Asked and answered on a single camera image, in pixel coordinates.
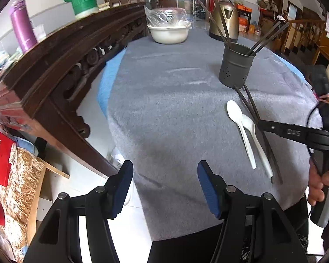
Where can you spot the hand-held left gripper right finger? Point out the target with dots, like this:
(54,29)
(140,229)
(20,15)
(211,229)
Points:
(208,191)

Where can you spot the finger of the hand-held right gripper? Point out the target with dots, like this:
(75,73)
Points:
(285,133)

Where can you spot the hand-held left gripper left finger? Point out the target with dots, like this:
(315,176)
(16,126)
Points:
(123,189)

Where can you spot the white plastic spoon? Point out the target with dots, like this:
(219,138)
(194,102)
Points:
(233,109)
(248,123)

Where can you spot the dark wooden chopstick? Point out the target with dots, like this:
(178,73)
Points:
(266,36)
(246,106)
(208,13)
(218,16)
(252,104)
(274,36)

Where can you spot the dark metal utensil holder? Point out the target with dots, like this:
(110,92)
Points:
(235,65)

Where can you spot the person's right hand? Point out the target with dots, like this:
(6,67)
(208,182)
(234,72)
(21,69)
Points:
(316,189)

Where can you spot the person's black pants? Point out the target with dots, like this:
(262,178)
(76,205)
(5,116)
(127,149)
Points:
(181,252)

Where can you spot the grey tablecloth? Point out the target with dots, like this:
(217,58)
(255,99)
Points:
(181,115)

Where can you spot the wooden crate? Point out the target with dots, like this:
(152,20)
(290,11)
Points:
(41,197)

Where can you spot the wooden stair railing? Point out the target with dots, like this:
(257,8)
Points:
(298,35)

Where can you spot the clear bag of tan flakes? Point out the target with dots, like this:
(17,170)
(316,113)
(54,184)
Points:
(16,197)

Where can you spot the blue tablecloth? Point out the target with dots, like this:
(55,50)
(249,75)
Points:
(108,79)

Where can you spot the orange cardboard box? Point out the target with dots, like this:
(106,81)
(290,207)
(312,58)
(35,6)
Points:
(245,19)

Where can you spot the red paper bag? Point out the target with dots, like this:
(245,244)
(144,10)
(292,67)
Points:
(0,156)

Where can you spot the brass electric kettle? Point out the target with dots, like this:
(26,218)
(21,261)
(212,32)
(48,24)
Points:
(230,13)

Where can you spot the carved dark wooden sideboard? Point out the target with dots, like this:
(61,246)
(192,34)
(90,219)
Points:
(57,68)

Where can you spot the white basin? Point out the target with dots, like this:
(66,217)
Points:
(168,34)

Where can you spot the clear plastic bag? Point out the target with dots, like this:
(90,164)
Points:
(166,16)

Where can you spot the pile of white packets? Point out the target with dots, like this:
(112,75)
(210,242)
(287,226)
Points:
(0,63)

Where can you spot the clear plastic cup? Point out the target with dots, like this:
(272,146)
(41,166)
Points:
(39,33)

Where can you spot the brown wooden chair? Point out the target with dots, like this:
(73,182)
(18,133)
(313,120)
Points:
(128,1)

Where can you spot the purple insulated bottle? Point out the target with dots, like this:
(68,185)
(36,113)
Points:
(23,27)

